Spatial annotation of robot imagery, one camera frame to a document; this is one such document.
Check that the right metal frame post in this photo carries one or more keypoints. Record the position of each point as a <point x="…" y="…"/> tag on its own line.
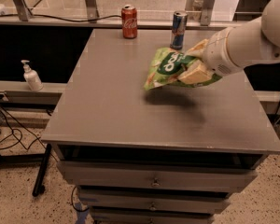
<point x="206" y="13"/>

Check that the black metal floor bar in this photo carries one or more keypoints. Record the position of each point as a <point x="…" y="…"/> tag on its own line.
<point x="39" y="188"/>

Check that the middle grey drawer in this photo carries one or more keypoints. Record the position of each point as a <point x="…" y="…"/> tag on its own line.
<point x="152" y="201"/>

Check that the red coca cola can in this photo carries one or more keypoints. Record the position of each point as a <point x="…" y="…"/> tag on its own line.
<point x="129" y="21"/>

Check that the white pump soap bottle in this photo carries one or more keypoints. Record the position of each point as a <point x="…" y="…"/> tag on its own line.
<point x="31" y="77"/>

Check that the grey drawer cabinet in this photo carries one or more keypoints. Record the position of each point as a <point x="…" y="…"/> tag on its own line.
<point x="106" y="115"/>

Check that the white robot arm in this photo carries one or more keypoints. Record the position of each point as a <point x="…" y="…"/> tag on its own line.
<point x="233" y="49"/>

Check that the metal frame post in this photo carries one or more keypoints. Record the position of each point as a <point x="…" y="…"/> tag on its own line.
<point x="92" y="11"/>
<point x="24" y="12"/>
<point x="206" y="13"/>

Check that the grey side shelf rail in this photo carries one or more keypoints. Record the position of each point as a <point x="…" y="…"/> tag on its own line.
<point x="15" y="92"/>

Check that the green rice chip bag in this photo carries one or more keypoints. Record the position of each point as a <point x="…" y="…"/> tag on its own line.
<point x="167" y="65"/>

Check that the left metal frame post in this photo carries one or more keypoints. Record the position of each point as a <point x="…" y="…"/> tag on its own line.
<point x="24" y="12"/>

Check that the top grey drawer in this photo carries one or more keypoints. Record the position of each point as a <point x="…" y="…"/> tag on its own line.
<point x="155" y="176"/>

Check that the bottom grey drawer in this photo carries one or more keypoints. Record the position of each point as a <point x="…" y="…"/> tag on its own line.
<point x="143" y="217"/>

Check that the grey drawer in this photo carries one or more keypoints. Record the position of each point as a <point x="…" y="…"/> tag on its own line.
<point x="143" y="217"/>
<point x="152" y="201"/>
<point x="155" y="176"/>

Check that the blue silver redbull can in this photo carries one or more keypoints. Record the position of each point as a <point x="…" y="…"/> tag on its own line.
<point x="178" y="29"/>

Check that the middle metal frame post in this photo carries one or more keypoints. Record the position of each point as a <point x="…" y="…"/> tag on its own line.
<point x="92" y="11"/>

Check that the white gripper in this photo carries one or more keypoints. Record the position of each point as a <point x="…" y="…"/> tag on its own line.
<point x="219" y="54"/>

